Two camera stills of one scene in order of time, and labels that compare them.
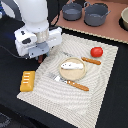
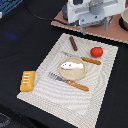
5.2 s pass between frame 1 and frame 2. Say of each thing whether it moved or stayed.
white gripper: moved
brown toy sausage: moved
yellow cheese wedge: stayed
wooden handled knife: stayed
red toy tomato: stayed
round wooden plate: stayed
